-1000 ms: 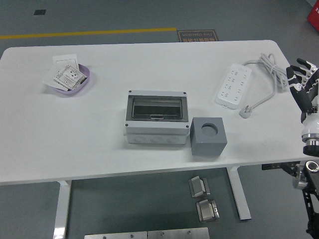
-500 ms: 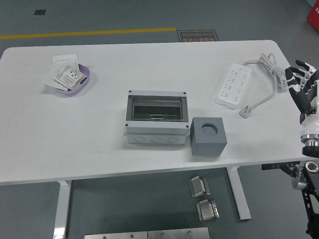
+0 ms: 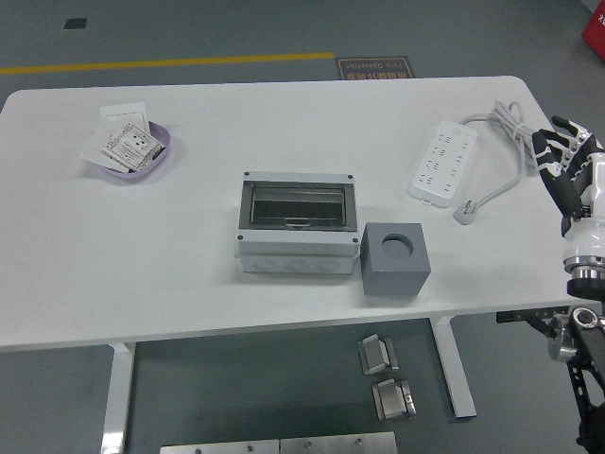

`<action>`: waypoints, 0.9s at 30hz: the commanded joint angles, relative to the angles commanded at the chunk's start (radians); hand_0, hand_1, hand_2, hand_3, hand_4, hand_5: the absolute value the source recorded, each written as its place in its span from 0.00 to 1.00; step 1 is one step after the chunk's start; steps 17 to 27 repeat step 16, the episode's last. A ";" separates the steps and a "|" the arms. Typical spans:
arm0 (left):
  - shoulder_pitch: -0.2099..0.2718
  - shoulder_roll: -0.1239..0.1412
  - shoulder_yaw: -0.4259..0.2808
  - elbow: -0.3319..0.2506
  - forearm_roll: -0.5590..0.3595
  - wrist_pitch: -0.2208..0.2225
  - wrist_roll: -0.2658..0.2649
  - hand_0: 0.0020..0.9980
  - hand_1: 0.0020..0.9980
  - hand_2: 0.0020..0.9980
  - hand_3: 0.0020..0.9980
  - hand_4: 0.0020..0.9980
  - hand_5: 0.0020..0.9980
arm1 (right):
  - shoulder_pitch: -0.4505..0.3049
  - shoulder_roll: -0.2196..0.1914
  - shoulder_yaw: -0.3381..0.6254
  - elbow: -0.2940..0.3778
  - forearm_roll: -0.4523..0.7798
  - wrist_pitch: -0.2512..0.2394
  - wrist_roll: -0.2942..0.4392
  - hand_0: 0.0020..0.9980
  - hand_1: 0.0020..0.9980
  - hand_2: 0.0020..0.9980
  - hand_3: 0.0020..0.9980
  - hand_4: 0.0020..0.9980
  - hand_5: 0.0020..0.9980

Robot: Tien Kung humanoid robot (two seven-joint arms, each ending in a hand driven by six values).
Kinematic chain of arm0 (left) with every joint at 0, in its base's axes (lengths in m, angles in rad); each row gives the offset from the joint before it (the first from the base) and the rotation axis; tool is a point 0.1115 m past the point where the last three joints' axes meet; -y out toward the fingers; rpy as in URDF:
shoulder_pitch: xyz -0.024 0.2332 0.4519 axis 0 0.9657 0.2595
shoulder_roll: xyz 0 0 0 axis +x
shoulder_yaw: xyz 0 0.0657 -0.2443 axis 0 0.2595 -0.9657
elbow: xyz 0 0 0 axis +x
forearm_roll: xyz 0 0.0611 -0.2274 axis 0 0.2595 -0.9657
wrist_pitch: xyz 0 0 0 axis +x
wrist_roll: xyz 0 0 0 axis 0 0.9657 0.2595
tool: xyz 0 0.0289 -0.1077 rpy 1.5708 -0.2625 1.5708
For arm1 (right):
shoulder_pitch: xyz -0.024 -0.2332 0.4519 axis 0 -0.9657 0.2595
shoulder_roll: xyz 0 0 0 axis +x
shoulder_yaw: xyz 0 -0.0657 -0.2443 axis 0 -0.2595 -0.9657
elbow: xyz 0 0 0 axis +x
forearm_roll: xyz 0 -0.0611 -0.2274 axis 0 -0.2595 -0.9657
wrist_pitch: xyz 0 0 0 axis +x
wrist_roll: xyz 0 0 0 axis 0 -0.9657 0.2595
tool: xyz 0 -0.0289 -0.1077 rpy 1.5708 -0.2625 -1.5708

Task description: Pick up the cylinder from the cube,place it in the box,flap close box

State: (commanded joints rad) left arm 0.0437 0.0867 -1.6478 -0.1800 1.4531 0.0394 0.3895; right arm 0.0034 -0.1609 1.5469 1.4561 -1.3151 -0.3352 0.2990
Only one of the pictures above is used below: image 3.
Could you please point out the blank white switch panel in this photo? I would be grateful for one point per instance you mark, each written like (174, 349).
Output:
(124, 114)

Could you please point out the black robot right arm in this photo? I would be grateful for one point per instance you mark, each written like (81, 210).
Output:
(591, 359)

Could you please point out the grey junction box clear lid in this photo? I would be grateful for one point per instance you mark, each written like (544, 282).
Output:
(295, 236)

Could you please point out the purple plastic tray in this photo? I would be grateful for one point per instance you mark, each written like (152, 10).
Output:
(158, 161)

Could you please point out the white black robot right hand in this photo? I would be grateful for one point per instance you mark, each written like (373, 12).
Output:
(583, 198)

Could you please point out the grey cube with round hole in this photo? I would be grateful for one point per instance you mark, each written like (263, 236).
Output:
(394, 276)

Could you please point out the small metal block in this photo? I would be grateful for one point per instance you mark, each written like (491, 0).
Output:
(392, 401)
(375, 354)

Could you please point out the red object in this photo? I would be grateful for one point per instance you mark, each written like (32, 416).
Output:
(594, 23)

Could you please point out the plain white card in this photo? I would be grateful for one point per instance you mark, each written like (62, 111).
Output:
(93, 151)

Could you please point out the white power strip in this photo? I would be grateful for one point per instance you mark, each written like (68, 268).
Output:
(442, 163)

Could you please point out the black perforated bar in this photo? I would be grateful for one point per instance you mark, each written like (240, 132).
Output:
(524, 316)

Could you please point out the printed white socket panel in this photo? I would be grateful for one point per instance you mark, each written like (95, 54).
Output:
(132, 146)

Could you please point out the brown floor sign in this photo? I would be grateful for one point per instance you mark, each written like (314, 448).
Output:
(375, 68)

